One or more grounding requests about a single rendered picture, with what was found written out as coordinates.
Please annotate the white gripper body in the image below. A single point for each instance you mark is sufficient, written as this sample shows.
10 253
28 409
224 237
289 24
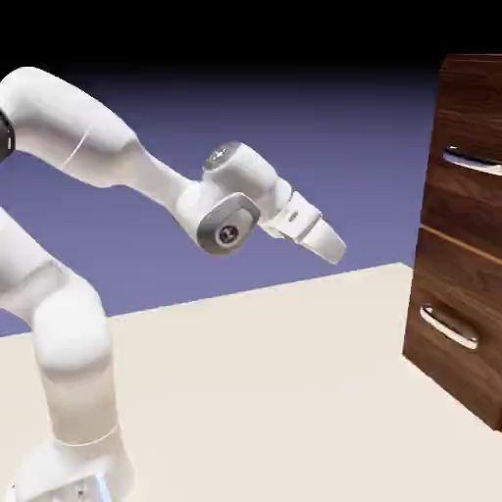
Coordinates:
325 239

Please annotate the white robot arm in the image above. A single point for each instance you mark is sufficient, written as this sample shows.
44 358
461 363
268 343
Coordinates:
78 129

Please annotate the dark wood drawer front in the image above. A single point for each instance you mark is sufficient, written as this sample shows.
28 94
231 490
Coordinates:
466 110
451 282

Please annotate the dark wood cabinet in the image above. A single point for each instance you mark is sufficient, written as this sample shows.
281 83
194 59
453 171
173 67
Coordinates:
462 243

